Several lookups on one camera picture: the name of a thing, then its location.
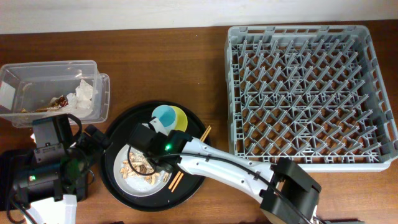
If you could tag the clear plastic waste bin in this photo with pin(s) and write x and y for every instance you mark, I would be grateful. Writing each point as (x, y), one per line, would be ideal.
(31, 86)

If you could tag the lower wooden chopstick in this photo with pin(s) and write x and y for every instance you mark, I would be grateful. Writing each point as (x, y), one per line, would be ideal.
(177, 185)

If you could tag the yellow bowl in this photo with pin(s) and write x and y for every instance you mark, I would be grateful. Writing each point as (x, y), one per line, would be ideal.
(181, 119)

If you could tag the gold snack wrapper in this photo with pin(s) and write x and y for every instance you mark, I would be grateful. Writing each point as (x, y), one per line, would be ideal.
(54, 105)

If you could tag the white tissue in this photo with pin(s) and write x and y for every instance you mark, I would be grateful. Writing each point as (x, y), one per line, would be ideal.
(80, 99)

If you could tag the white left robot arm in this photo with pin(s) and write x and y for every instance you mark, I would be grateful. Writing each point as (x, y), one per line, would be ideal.
(46, 183)

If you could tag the grey plate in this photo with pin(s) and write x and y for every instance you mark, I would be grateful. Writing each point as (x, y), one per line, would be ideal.
(133, 185)

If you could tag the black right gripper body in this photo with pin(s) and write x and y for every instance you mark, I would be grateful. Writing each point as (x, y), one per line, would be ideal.
(150, 153)

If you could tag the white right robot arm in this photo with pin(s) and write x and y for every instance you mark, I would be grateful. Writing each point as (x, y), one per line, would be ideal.
(284, 191)

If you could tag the black rectangular bin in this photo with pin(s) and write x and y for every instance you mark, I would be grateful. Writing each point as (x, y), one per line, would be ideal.
(8, 166)

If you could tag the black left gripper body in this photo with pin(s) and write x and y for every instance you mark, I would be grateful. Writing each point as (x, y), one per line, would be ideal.
(94, 137)

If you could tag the food scraps on plate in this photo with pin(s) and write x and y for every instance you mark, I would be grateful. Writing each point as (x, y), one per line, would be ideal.
(137, 166)

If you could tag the black round tray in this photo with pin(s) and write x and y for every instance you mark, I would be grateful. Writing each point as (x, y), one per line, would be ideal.
(118, 132)

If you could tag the grey dishwasher rack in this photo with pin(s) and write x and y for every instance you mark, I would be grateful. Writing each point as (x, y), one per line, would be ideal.
(312, 94)

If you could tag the blue cup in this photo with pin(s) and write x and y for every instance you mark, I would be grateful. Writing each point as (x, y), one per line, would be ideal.
(166, 115)

